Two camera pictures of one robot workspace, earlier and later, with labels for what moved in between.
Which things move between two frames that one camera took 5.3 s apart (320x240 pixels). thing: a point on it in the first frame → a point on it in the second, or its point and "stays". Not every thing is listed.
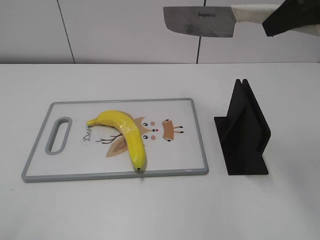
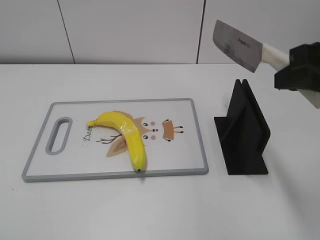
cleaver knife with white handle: [220, 21] → [247, 51]
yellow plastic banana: [129, 131] stays
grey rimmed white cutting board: [66, 147] stays
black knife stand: [244, 132] stays
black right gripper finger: [290, 14] → [303, 72]
